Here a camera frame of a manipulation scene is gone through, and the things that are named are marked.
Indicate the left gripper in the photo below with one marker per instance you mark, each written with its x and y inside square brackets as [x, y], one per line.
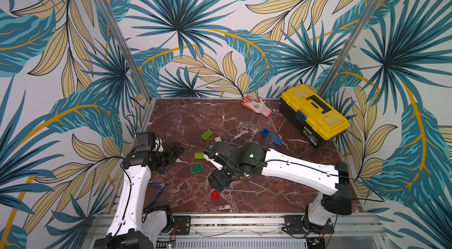
[172, 156]

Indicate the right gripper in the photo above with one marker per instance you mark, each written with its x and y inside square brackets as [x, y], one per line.
[219, 177]

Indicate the small red brick front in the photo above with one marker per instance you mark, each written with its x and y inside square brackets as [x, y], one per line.
[215, 195]

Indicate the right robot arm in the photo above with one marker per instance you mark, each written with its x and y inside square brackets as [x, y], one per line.
[332, 182]

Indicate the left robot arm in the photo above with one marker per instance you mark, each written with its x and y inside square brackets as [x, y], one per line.
[136, 226]

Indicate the dark green long brick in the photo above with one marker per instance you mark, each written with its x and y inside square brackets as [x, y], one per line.
[196, 169]

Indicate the light green long brick left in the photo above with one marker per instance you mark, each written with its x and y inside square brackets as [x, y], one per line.
[199, 155]

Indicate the light green long brick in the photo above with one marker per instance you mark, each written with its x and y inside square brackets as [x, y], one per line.
[207, 135]
[199, 155]

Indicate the light green long brick far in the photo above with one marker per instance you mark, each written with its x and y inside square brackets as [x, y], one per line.
[207, 135]

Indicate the dark blue square brick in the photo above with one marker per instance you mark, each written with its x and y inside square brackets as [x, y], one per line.
[265, 133]

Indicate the blue brick near toolbox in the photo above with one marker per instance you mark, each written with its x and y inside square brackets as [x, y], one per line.
[276, 140]

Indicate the red white work glove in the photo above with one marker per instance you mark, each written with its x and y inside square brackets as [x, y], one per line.
[257, 106]

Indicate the yellow black toolbox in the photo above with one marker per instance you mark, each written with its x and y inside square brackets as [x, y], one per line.
[312, 116]

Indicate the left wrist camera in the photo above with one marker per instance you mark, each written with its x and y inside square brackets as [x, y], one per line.
[146, 141]

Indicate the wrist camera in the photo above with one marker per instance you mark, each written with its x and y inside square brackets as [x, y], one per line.
[146, 141]
[218, 156]

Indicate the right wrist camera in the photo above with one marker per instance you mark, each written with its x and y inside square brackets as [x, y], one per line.
[218, 156]

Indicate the blue handled pliers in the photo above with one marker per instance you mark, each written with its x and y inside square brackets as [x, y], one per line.
[160, 187]

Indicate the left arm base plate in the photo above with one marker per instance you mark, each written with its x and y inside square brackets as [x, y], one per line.
[179, 226]

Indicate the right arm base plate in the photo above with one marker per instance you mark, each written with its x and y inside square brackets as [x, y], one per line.
[298, 224]

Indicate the aluminium front rail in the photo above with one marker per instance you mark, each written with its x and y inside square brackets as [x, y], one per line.
[264, 231]

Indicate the right aluminium post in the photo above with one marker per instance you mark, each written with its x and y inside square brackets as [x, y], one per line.
[366, 15]

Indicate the aluminium post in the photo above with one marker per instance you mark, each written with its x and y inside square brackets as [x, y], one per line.
[121, 42]
[366, 15]

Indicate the left aluminium post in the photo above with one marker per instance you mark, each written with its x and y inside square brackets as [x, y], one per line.
[121, 42]

